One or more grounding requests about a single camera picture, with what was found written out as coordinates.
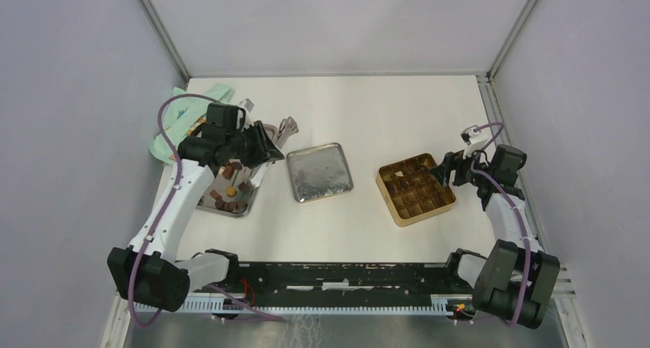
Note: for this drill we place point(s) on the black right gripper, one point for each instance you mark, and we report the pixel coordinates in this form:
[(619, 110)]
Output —
[(454, 160)]

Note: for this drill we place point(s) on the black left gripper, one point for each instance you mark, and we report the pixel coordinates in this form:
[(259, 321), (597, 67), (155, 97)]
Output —
[(270, 151)]

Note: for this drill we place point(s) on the metal serving tongs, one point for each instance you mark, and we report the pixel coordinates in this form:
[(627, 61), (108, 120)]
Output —
[(287, 128)]

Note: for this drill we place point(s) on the gold chocolate box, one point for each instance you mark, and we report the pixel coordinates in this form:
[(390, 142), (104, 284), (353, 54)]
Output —
[(415, 196)]

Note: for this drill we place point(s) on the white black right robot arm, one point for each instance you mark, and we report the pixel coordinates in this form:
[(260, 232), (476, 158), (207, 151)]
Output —
[(517, 279)]

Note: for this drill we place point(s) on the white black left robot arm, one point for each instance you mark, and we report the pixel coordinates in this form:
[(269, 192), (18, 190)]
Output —
[(147, 271)]

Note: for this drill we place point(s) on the metal chocolate tray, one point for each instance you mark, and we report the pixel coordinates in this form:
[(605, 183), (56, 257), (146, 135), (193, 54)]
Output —
[(218, 178)]

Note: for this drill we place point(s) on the caramel round chocolate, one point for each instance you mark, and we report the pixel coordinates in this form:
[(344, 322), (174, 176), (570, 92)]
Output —
[(231, 191)]

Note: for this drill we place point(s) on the silver box lid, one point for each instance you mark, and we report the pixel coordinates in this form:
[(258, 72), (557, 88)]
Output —
[(319, 172)]

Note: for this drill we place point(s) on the green patterned cloth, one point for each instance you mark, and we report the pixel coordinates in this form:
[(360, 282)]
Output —
[(182, 116)]

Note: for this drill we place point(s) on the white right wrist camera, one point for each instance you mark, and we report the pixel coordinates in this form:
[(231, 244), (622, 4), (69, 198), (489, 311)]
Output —
[(475, 140)]

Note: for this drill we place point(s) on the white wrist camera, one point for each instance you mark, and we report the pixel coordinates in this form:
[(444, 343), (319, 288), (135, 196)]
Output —
[(475, 140), (248, 106)]

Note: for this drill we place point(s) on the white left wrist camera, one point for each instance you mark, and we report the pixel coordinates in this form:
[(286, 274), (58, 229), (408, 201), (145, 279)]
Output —
[(248, 106)]

